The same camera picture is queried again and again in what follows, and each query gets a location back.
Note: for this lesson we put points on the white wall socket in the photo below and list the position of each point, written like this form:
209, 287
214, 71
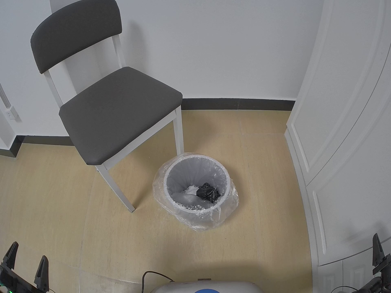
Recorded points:
10, 114

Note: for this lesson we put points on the black plastic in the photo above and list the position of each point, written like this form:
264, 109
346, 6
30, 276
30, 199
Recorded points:
207, 192

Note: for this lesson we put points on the clear plastic bag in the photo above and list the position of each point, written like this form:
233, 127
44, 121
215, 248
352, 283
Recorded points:
226, 209

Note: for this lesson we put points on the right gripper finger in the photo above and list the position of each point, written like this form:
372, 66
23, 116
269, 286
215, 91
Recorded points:
377, 252

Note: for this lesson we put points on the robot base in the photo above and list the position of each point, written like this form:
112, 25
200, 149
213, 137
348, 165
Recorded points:
213, 287

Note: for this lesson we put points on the white wardrobe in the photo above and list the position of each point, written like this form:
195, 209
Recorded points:
345, 87

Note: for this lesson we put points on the white paper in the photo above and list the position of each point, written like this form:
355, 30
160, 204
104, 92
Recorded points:
191, 190

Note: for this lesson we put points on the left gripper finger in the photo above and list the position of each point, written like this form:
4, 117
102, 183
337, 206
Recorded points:
10, 258
42, 275

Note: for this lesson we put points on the white chair with grey cushions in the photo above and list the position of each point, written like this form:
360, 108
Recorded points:
119, 108

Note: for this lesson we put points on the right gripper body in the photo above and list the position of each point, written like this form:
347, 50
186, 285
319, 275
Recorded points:
385, 267

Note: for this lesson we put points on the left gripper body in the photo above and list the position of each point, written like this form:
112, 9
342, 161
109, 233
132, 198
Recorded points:
12, 284

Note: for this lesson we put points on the white trash bin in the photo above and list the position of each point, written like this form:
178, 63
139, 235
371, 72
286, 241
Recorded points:
195, 169

